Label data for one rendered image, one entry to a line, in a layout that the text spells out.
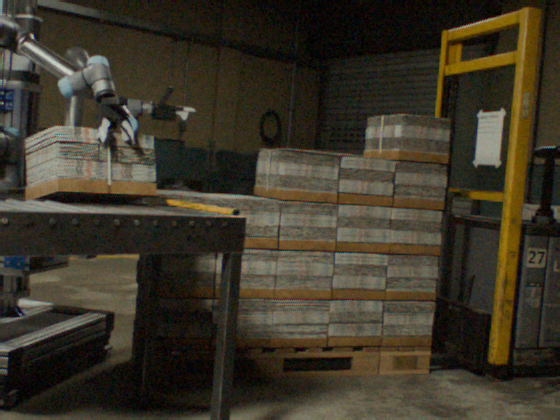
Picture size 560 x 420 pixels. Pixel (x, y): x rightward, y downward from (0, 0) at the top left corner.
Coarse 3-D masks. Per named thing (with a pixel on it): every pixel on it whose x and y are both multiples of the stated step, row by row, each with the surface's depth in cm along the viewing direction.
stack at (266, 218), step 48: (192, 192) 341; (336, 240) 337; (384, 240) 345; (288, 288) 330; (336, 288) 338; (384, 288) 347; (192, 336) 316; (240, 336) 323; (288, 336) 332; (336, 336) 340
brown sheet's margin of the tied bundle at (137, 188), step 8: (120, 184) 249; (128, 184) 251; (136, 184) 253; (144, 184) 256; (152, 184) 258; (120, 192) 249; (128, 192) 251; (136, 192) 253; (144, 192) 255; (152, 192) 257
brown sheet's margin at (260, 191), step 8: (256, 192) 356; (264, 192) 345; (272, 192) 335; (280, 192) 325; (288, 192) 325; (296, 192) 327; (304, 192) 328; (312, 192) 330; (304, 200) 329; (312, 200) 330; (320, 200) 332; (328, 200) 333; (336, 200) 335
